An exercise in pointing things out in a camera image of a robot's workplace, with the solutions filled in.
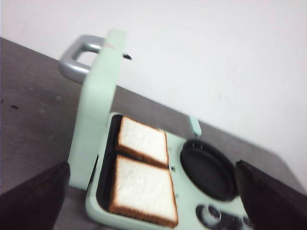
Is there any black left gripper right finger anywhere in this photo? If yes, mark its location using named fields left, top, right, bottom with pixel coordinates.
left=235, top=160, right=307, bottom=230

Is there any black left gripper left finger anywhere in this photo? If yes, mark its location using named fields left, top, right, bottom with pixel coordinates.
left=0, top=161, right=70, bottom=230

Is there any toast bread slice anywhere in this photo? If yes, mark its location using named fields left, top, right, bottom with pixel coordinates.
left=108, top=155, right=178, bottom=228
left=116, top=116, right=169, bottom=168

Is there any mint green hinged lid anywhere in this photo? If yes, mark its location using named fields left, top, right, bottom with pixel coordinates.
left=59, top=29, right=127, bottom=190

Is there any mint green breakfast maker base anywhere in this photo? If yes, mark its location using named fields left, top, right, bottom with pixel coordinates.
left=86, top=113, right=253, bottom=230

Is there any silver right control knob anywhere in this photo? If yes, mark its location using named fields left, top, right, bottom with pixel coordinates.
left=240, top=216, right=254, bottom=230

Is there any silver control knob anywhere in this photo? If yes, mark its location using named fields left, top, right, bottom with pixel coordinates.
left=196, top=205, right=222, bottom=226
left=240, top=216, right=254, bottom=230

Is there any silver left control knob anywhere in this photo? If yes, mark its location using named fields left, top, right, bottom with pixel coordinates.
left=196, top=205, right=222, bottom=226

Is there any black round frying pan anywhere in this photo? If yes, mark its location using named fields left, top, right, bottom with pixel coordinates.
left=180, top=115, right=238, bottom=201

